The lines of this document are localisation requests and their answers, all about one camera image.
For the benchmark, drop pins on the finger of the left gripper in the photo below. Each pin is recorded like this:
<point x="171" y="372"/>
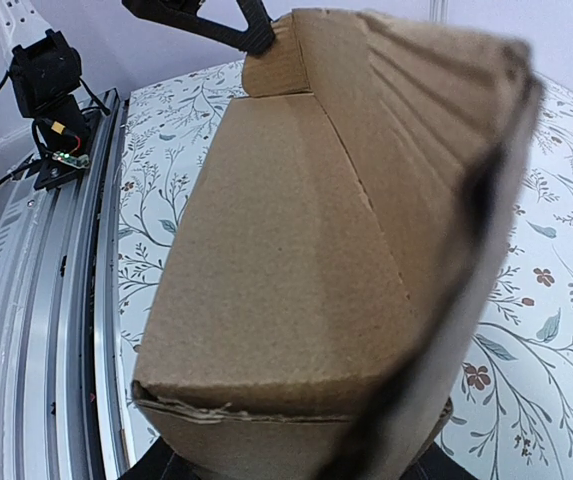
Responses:
<point x="255" y="39"/>

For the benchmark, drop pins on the brown cardboard box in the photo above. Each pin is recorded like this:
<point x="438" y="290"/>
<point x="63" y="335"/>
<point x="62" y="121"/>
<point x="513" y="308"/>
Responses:
<point x="338" y="248"/>

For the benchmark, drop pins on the floral patterned table mat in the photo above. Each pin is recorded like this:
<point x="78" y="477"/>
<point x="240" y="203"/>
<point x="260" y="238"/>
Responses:
<point x="513" y="398"/>

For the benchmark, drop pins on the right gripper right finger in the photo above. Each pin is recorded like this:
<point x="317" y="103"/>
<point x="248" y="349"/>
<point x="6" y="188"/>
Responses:
<point x="435" y="464"/>

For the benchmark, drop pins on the right aluminium frame post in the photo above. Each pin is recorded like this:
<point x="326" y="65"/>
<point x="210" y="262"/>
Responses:
<point x="438" y="11"/>

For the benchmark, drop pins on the front aluminium rail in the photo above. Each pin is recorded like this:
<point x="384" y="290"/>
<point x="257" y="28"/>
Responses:
<point x="61" y="395"/>

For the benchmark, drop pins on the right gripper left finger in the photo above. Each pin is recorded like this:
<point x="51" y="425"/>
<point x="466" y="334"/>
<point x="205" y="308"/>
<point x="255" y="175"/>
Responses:
<point x="160" y="462"/>

